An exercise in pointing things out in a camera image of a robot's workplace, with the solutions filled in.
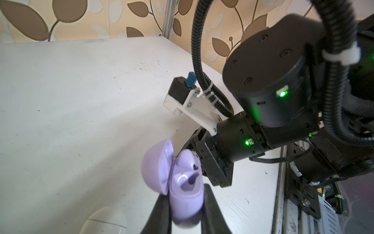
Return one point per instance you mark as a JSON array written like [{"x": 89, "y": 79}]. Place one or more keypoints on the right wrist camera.
[{"x": 185, "y": 97}]

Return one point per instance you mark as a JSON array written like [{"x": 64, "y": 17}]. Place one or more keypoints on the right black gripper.
[{"x": 214, "y": 165}]

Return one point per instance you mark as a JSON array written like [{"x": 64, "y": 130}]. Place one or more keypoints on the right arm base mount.
[{"x": 299, "y": 174}]

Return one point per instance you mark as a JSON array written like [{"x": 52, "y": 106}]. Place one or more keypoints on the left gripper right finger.
[{"x": 212, "y": 220}]

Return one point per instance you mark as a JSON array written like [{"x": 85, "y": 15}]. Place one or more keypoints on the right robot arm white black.
[{"x": 307, "y": 93}]

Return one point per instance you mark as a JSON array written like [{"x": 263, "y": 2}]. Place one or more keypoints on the white round charging case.
[{"x": 107, "y": 220}]

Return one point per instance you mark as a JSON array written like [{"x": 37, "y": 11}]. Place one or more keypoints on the purple round charging case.
[{"x": 180, "y": 177}]

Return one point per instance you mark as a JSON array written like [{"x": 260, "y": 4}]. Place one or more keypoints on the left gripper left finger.
[{"x": 159, "y": 221}]

